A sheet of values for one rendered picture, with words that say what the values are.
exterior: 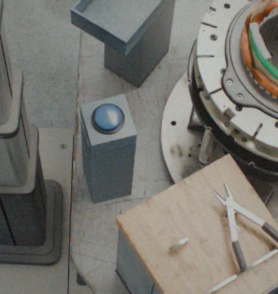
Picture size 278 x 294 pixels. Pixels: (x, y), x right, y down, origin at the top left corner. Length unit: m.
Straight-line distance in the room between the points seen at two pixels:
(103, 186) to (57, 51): 1.15
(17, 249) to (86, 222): 0.52
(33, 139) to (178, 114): 0.30
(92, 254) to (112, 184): 0.13
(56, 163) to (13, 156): 0.59
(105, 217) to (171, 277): 0.35
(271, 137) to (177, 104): 0.37
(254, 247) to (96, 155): 0.29
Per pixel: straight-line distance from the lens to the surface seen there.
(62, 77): 2.47
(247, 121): 1.21
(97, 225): 1.47
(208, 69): 1.24
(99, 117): 1.25
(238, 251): 1.14
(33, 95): 2.45
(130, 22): 1.35
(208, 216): 1.18
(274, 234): 1.15
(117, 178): 1.39
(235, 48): 1.25
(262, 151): 1.23
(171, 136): 1.51
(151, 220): 1.17
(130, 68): 1.53
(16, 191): 1.62
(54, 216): 1.98
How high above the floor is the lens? 2.17
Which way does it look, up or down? 66 degrees down
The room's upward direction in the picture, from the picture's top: 7 degrees clockwise
